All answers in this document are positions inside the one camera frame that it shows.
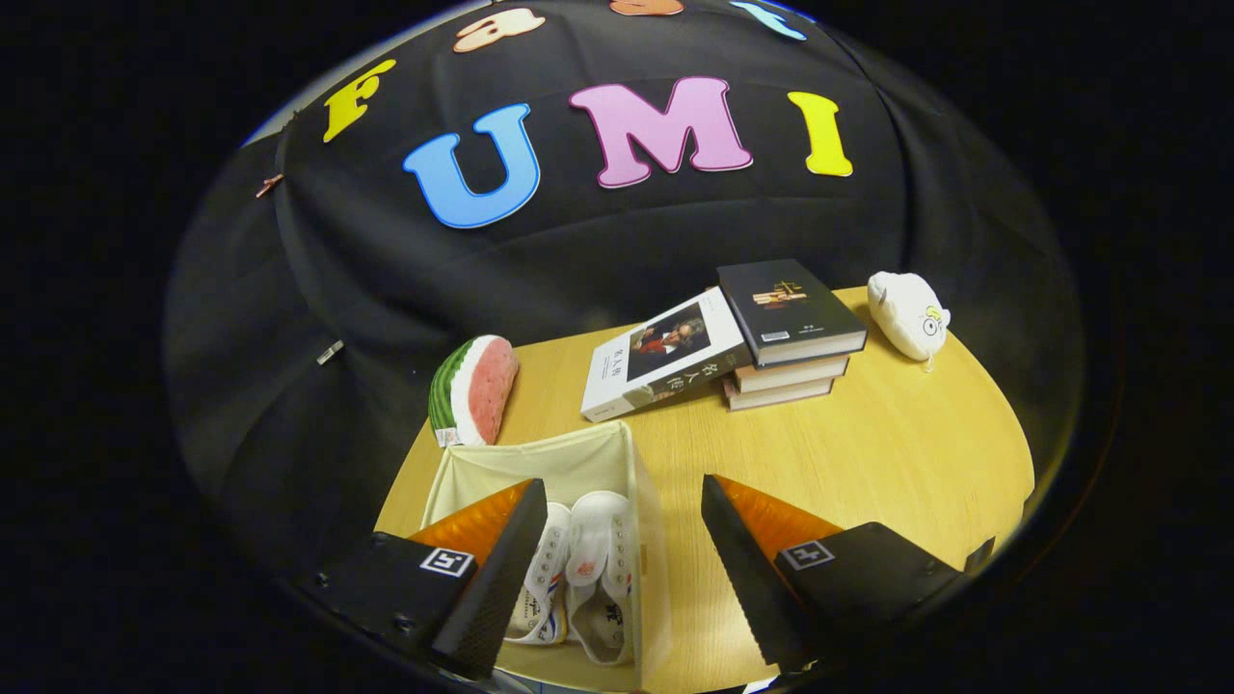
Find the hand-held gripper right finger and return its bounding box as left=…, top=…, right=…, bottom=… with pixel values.
left=700, top=473, right=970, bottom=671

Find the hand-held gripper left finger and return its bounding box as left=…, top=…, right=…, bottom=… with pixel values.
left=299, top=478, right=549, bottom=681

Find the white shoe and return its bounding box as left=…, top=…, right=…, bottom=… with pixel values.
left=503, top=501, right=572, bottom=647
left=564, top=491, right=637, bottom=666

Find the beige fabric storage box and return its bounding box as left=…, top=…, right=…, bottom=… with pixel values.
left=421, top=420, right=673, bottom=693

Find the stacked book with pale pages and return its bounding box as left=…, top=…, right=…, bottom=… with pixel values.
left=733, top=355, right=851, bottom=393
left=723, top=376, right=836, bottom=413

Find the watermelon slice plush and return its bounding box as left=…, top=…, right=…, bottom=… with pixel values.
left=428, top=334, right=520, bottom=448

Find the white cover book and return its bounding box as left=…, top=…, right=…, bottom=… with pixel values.
left=580, top=286, right=753, bottom=423

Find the black cover book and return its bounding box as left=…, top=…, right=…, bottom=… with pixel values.
left=716, top=258, right=869, bottom=367

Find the white plush toy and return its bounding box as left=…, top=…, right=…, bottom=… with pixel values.
left=867, top=271, right=952, bottom=363

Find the black backdrop cloth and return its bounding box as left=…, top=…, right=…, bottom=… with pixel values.
left=162, top=0, right=1086, bottom=599

